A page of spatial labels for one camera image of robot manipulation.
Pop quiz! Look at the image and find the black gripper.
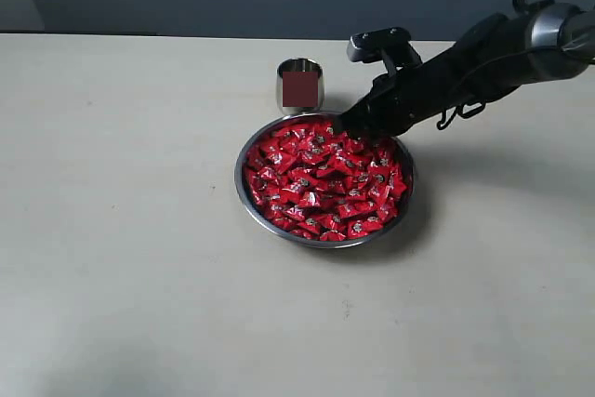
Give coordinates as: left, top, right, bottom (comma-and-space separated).
335, 50, 481, 141

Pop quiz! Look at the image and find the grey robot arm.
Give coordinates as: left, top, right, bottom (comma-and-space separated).
333, 0, 594, 138

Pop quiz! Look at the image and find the round steel bowl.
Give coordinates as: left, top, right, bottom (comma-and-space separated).
233, 111, 419, 250

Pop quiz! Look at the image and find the pile of red wrapped candies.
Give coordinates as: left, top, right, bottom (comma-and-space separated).
243, 119, 409, 243

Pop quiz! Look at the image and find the stainless steel cup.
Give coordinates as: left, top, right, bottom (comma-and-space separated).
276, 58, 324, 115

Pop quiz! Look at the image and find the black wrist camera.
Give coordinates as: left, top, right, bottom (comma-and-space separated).
347, 27, 422, 76

